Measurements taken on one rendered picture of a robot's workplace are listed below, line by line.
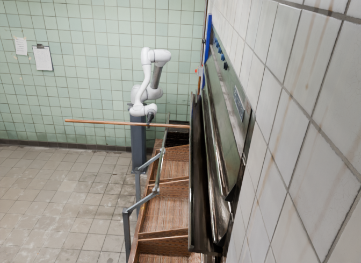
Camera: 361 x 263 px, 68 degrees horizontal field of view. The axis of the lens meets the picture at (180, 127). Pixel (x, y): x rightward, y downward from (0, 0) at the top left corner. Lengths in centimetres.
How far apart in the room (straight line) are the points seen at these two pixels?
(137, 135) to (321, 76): 314
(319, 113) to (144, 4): 317
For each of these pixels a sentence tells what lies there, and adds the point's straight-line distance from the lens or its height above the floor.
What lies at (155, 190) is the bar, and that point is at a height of 117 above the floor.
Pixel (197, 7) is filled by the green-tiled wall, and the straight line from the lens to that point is 347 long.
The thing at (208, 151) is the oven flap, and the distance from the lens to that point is 173.
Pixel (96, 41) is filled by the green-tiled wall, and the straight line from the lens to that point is 372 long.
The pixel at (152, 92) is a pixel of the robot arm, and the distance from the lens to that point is 326.
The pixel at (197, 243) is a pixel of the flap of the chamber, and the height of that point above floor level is 141.
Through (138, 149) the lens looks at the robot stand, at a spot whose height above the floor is 40.
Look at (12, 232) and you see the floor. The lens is 352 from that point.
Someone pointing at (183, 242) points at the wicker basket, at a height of 76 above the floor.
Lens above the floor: 243
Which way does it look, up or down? 29 degrees down
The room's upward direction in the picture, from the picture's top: 3 degrees clockwise
